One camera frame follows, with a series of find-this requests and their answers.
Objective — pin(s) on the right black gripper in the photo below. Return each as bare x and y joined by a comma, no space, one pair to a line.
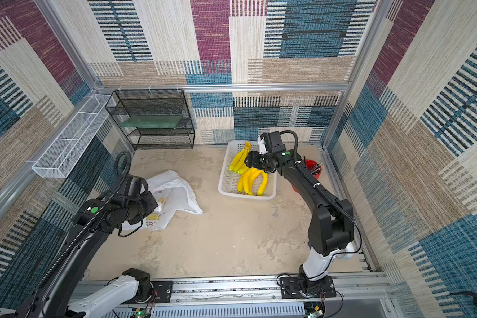
252,159

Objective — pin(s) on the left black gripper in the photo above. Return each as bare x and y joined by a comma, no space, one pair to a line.
153,204

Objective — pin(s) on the white plastic bag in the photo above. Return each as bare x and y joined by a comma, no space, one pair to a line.
172,194

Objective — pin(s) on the white perforated plastic basket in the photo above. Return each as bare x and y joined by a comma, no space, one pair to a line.
229,180

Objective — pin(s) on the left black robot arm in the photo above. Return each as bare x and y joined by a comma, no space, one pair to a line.
128,201

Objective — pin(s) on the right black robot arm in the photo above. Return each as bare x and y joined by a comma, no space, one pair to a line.
332,228

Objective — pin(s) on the red pen cup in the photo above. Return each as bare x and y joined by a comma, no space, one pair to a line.
307,163

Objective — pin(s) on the green board on shelf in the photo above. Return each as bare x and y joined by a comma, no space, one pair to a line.
152,122

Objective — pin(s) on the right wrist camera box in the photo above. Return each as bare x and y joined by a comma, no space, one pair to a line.
264,144

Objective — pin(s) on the black wire shelf rack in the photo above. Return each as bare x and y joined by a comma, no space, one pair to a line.
124,104

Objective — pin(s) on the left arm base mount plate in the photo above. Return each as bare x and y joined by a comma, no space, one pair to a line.
161,293

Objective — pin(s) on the white wire mesh basket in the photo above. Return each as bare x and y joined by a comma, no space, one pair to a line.
60,158

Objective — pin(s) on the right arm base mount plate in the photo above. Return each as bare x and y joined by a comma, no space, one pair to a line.
299,288

